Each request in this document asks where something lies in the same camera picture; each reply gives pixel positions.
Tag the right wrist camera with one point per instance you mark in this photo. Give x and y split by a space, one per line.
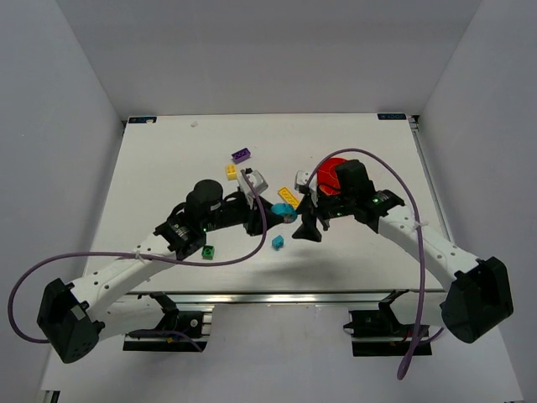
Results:
305 183

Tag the purple lego brick far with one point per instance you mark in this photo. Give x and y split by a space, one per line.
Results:
241 155

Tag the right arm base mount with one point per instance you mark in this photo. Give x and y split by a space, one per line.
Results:
378 332

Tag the orange divided round container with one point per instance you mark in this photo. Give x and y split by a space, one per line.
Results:
327 180

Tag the aluminium front rail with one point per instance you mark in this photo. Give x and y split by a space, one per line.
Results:
343 298

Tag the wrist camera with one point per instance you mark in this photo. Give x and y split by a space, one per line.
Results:
305 183
251 184

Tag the yellow long lego plate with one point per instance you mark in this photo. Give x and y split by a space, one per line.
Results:
288 197

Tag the blue corner label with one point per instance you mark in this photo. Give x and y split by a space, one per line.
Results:
391 116
142 120

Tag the yellow square lego brick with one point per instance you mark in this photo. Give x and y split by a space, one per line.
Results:
231 172

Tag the teal rounded lego brick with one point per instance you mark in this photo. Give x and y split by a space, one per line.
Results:
284 210

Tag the left blue corner label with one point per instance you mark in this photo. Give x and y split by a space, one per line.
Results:
142 120

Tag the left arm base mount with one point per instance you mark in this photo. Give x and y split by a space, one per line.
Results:
179 330

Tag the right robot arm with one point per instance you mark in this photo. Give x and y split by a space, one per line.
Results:
475 295

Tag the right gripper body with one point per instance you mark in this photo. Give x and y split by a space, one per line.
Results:
315 215

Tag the green lego brick near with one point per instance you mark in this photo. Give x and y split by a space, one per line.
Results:
208 252

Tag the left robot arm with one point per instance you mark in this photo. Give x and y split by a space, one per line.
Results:
76 316

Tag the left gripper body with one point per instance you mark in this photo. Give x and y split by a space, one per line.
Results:
255 219

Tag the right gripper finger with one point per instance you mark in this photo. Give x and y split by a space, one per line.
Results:
308 231
306 206

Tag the light blue small lego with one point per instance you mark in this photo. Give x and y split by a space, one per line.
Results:
278 242

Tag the right blue corner label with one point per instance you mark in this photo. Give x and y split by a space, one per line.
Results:
391 116

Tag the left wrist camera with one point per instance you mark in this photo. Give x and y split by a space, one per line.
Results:
251 184

